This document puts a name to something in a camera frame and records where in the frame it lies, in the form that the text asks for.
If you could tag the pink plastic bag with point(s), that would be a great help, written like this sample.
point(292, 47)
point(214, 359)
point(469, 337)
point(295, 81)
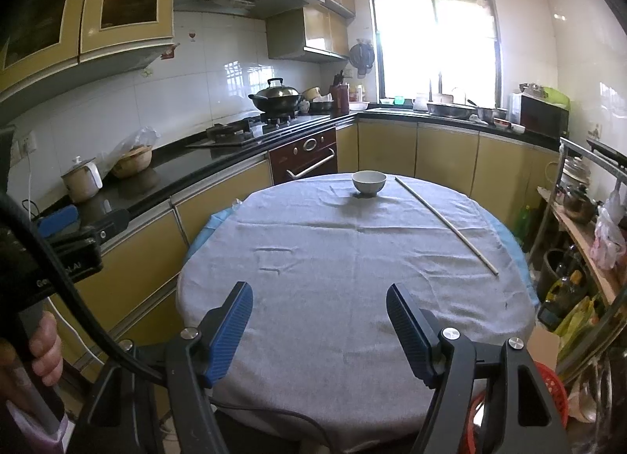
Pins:
point(607, 238)

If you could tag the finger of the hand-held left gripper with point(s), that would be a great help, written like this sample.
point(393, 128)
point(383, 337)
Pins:
point(110, 223)
point(59, 221)

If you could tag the green bag on microwave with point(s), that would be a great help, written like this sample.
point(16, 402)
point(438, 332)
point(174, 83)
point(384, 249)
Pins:
point(556, 96)

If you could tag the red plastic basket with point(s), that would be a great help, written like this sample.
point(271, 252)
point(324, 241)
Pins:
point(551, 385)

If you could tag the cooking oil bottle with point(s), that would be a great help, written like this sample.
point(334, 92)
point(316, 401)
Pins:
point(563, 297)

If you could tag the flat cardboard sheet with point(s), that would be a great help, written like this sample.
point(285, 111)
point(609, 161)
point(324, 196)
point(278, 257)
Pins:
point(543, 346)

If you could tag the long wooden stick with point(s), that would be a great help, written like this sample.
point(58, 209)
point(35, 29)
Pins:
point(445, 223)

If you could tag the gas stove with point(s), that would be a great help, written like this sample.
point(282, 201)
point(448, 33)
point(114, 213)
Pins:
point(245, 133)

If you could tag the white electric pot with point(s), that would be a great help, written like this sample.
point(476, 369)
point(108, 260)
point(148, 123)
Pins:
point(81, 182)

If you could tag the dark red oven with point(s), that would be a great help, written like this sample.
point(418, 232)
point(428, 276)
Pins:
point(303, 155)

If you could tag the black wok with lid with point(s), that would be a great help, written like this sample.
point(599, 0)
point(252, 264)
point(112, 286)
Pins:
point(275, 97)

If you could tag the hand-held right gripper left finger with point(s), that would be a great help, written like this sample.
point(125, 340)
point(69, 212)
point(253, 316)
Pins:
point(228, 336)

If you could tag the small green container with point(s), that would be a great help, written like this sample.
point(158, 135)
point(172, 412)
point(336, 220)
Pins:
point(400, 100)

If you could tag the clay pot in plastic bag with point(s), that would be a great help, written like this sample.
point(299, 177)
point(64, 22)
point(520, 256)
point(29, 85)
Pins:
point(130, 160)

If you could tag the metal wash basin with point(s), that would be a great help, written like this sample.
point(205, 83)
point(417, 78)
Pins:
point(450, 111)

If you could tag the white bowl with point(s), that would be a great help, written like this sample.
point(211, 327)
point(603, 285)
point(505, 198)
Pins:
point(368, 182)

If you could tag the metal storage rack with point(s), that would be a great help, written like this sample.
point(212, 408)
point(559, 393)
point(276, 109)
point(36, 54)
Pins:
point(583, 152)

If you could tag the yellow-green plastic bag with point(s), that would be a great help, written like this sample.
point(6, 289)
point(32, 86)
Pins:
point(580, 324)

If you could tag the kitchen window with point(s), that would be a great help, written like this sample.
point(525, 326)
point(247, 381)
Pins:
point(431, 27)

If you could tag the black kitchen countertop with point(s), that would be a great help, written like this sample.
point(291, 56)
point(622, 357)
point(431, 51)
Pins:
point(186, 169)

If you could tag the yellow lower kitchen cabinets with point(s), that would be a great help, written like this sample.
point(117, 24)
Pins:
point(445, 155)

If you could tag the steel pot with lid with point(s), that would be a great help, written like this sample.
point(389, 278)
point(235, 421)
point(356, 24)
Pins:
point(578, 204)

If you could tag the wall fan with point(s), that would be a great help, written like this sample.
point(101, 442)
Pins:
point(361, 58)

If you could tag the yellow small wall cabinet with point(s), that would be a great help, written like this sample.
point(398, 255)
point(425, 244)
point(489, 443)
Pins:
point(303, 32)

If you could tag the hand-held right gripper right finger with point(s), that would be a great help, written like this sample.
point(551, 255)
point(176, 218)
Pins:
point(411, 336)

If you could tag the person's left hand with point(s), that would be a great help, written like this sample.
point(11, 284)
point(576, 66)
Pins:
point(46, 351)

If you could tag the grey tablecloth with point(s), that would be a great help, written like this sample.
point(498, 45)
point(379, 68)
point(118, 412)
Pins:
point(318, 263)

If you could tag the microwave oven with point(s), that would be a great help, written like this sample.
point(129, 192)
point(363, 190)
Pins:
point(541, 116)

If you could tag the yellow glass-door upper cabinet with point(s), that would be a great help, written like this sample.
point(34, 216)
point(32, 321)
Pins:
point(98, 18)

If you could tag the wall socket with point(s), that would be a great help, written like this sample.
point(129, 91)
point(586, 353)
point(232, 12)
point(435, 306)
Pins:
point(28, 144)

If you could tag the knife block with bottles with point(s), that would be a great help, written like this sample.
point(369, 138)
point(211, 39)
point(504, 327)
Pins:
point(339, 96)

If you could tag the green plastic bottle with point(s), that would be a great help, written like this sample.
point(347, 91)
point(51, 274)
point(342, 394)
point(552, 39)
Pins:
point(526, 226)

